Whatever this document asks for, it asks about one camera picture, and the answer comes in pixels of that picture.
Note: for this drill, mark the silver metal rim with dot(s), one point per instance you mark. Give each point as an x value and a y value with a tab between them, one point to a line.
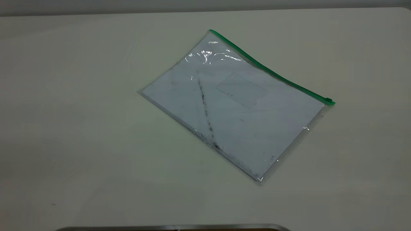
173	227

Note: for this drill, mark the transparent zip bag green zipper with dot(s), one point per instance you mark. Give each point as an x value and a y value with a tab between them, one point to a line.
244	112

